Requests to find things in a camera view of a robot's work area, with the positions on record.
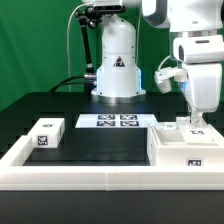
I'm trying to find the white U-shaped obstacle wall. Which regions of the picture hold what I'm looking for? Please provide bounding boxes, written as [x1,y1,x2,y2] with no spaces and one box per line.
[0,135,224,191]

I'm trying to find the white cabinet top block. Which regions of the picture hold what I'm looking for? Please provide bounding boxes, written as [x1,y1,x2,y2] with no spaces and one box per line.
[28,118,65,148]

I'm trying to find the white cabinet body box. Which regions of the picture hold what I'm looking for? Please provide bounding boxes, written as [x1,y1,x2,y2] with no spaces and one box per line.
[147,127,224,167]

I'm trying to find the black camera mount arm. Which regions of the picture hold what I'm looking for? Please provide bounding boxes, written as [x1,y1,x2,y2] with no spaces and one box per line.
[75,4,125,80]

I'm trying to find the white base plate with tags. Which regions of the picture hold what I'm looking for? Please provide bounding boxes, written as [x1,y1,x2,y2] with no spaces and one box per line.
[75,114,157,128]

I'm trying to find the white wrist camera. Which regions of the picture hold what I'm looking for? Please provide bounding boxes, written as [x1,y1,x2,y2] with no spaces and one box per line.
[154,67,186,93]

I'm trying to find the white cabinet door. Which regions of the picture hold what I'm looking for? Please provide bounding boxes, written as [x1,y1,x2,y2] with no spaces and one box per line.
[176,117,222,144]
[155,122,176,130]

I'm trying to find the white cable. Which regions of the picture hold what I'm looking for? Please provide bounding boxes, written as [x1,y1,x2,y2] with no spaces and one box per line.
[66,3,88,93]

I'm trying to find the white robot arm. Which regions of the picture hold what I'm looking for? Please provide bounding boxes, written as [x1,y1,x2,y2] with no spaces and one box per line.
[82,0,224,120]

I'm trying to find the black cable bundle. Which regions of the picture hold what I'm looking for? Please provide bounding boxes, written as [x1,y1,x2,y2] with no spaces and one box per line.
[49,75,98,93]

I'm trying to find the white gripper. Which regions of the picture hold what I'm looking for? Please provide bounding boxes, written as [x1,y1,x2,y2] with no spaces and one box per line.
[173,35,224,124]

